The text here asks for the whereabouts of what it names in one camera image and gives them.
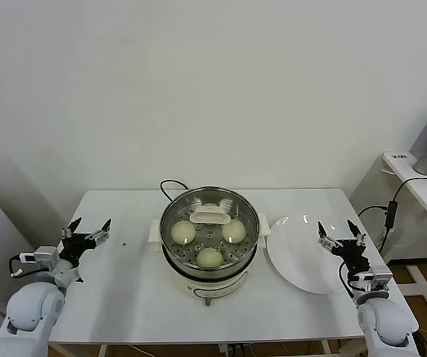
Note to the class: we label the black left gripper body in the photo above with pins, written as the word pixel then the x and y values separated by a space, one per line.
pixel 76 246

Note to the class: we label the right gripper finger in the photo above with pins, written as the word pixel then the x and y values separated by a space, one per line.
pixel 358 236
pixel 326 242

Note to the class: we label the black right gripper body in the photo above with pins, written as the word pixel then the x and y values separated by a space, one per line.
pixel 349 256

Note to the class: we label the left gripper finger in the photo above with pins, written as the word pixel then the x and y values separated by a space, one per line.
pixel 70 228
pixel 99 236

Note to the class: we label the white steamed baozi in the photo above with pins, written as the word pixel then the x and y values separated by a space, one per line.
pixel 183 233
pixel 234 231
pixel 210 205
pixel 209 257

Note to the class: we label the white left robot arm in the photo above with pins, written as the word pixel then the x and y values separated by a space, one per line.
pixel 31 308

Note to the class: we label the stainless steel steamer basket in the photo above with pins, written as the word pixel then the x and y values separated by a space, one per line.
pixel 155 230

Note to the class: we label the white round plate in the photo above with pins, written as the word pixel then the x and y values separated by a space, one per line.
pixel 295 256

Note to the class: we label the white side desk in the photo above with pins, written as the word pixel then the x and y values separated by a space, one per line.
pixel 414 193

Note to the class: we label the white table leg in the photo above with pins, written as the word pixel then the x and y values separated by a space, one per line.
pixel 327 349
pixel 103 351

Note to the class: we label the grey cylinder speaker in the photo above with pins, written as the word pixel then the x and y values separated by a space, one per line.
pixel 424 164

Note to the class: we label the white electric cooker base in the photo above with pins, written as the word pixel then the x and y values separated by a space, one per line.
pixel 217 288

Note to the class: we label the white power strip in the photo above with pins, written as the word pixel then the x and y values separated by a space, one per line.
pixel 224 349

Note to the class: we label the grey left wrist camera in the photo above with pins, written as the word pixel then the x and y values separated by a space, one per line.
pixel 46 256

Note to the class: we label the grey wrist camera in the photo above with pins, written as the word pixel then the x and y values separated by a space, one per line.
pixel 379 277
pixel 46 256

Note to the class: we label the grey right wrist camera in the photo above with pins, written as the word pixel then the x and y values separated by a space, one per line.
pixel 379 277

